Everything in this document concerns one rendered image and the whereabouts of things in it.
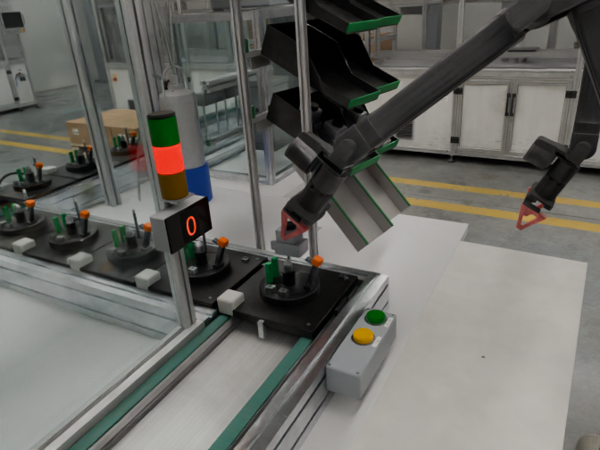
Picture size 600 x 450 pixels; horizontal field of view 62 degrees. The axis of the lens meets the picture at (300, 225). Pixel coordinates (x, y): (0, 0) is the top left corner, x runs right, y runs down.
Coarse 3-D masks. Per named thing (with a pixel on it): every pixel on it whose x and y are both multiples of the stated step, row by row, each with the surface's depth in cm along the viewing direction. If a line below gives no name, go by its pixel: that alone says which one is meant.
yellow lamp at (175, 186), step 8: (160, 176) 90; (168, 176) 89; (176, 176) 90; (184, 176) 91; (160, 184) 91; (168, 184) 90; (176, 184) 90; (184, 184) 92; (168, 192) 91; (176, 192) 91; (184, 192) 92
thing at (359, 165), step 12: (276, 96) 124; (288, 96) 130; (312, 96) 133; (276, 108) 126; (288, 108) 123; (324, 108) 132; (336, 108) 130; (276, 120) 127; (288, 120) 124; (300, 120) 122; (324, 120) 133; (288, 132) 126; (300, 132) 123; (372, 156) 128; (348, 168) 118; (360, 168) 121
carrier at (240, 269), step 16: (192, 256) 128; (208, 256) 129; (224, 256) 128; (240, 256) 132; (256, 256) 131; (192, 272) 120; (208, 272) 121; (224, 272) 123; (240, 272) 124; (192, 288) 118; (208, 288) 118; (224, 288) 118; (208, 304) 112
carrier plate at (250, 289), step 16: (256, 272) 124; (320, 272) 122; (336, 272) 121; (240, 288) 117; (256, 288) 117; (336, 288) 115; (352, 288) 117; (240, 304) 111; (256, 304) 111; (304, 304) 109; (320, 304) 109; (336, 304) 109; (256, 320) 107; (272, 320) 105; (288, 320) 105; (304, 320) 104; (320, 320) 104; (304, 336) 102
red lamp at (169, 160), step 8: (160, 152) 88; (168, 152) 88; (176, 152) 88; (160, 160) 88; (168, 160) 88; (176, 160) 89; (160, 168) 89; (168, 168) 89; (176, 168) 89; (184, 168) 92
